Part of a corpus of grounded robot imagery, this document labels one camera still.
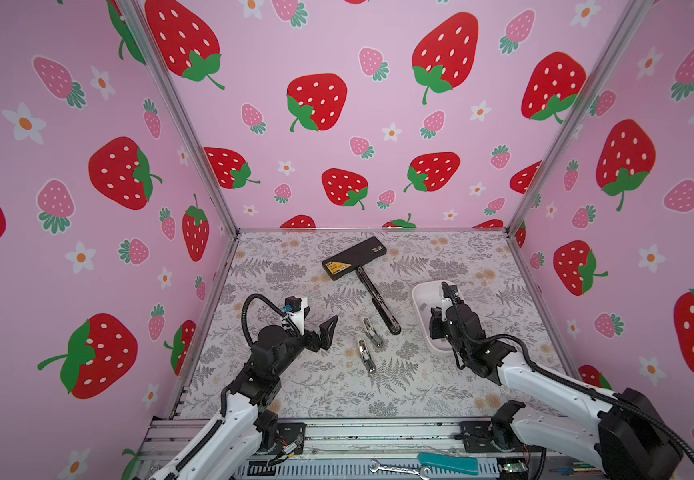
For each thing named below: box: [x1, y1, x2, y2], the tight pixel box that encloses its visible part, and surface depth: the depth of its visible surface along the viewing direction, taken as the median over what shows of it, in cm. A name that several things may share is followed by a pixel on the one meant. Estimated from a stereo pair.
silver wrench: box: [369, 458, 431, 480], surface depth 71 cm
